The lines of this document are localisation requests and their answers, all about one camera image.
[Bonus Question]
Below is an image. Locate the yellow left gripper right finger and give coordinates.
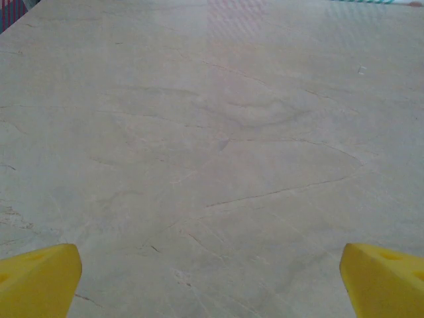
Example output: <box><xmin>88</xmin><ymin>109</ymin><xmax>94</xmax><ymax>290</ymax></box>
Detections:
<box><xmin>339</xmin><ymin>242</ymin><xmax>424</xmax><ymax>318</ymax></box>

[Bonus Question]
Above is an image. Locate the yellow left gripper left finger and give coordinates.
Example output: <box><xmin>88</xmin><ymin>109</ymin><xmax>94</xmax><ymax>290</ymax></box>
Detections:
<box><xmin>0</xmin><ymin>243</ymin><xmax>83</xmax><ymax>318</ymax></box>

